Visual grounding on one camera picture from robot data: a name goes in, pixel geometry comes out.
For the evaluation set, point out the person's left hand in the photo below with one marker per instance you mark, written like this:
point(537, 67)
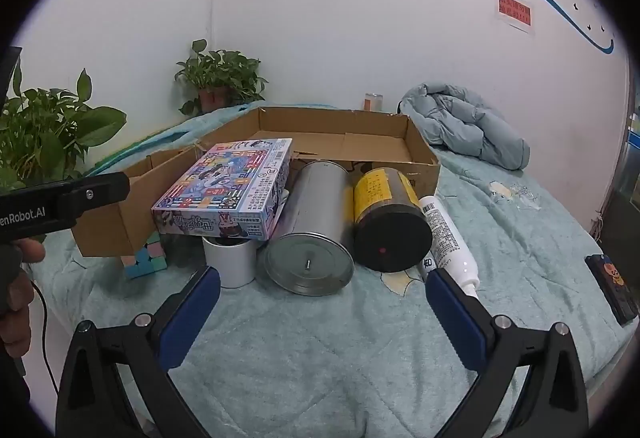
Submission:
point(31, 250)

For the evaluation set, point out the large leafy green plant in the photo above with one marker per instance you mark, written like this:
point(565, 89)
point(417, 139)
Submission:
point(45, 133)

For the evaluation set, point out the white tube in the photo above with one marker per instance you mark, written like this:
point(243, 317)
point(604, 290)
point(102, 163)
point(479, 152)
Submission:
point(447, 233)

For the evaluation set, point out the light blue puffer jacket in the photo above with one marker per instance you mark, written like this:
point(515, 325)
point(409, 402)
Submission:
point(460, 123)

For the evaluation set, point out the black case orange print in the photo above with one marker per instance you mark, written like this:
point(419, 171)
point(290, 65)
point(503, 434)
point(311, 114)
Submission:
point(612, 288)

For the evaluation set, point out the pastel puzzle cube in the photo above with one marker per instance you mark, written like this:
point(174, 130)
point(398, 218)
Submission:
point(142, 263)

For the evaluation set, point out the silver tin canister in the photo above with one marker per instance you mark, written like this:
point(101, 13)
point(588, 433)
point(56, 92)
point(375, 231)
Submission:
point(320, 203)

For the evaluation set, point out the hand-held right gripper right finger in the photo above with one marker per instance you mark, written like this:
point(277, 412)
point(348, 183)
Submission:
point(460, 318)

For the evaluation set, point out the red wall sign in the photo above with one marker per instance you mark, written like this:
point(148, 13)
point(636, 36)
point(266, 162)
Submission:
point(514, 11)

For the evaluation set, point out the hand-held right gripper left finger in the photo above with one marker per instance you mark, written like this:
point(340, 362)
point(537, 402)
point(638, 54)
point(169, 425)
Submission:
point(192, 313)

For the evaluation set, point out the white hair dryer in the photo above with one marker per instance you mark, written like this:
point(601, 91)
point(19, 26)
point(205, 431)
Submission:
point(230, 263)

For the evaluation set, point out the colourful board game box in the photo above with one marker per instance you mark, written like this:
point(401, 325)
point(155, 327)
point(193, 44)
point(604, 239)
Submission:
point(225, 183)

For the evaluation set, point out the potted green plant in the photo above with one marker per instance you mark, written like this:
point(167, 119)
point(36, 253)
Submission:
point(220, 73)

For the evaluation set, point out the cardboard box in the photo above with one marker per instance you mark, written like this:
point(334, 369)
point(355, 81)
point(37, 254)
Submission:
point(330, 138)

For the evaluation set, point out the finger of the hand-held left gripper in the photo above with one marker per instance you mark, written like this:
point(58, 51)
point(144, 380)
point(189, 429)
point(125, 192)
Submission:
point(100, 193)

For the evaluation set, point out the small orange can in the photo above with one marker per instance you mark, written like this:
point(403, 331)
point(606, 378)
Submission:
point(372, 103)

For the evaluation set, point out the yellow label jar black lid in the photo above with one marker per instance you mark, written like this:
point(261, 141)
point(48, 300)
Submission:
point(385, 198)

